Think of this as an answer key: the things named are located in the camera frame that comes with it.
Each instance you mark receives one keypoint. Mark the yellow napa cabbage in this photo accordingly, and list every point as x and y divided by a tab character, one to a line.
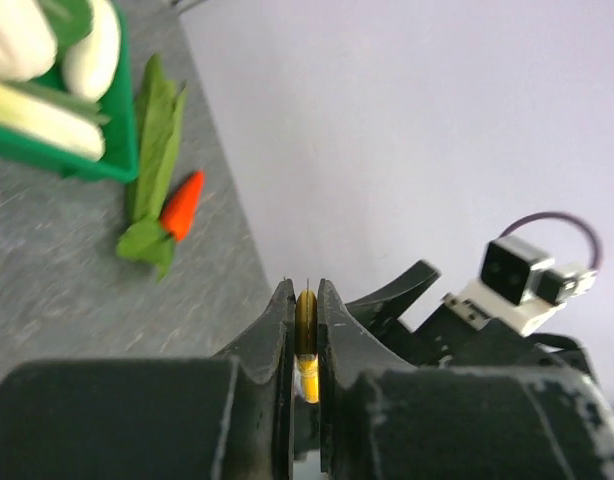
28	46

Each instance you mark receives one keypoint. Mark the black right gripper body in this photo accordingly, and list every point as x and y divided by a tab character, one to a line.
446	339

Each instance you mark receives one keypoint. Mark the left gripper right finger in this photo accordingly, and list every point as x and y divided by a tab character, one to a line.
383	418

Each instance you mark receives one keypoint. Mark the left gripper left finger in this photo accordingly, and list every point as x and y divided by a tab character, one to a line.
227	416

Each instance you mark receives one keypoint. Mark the dark green leaf vegetable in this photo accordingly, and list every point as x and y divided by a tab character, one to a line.
70	20

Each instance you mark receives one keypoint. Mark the celery stalk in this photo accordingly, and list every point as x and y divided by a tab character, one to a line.
55	125

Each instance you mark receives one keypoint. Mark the orange carrot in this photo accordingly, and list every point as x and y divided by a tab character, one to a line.
178	214

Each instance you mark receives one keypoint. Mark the green plastic tray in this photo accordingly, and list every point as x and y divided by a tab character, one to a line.
66	95

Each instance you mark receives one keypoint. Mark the yellow utility knife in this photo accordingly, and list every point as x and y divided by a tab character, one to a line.
306	351

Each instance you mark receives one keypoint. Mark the white radish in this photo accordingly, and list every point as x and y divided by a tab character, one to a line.
89	66

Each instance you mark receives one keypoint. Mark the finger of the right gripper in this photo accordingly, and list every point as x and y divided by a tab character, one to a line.
393	299

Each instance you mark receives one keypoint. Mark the green leafy lettuce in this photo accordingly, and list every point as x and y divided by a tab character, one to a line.
159	109

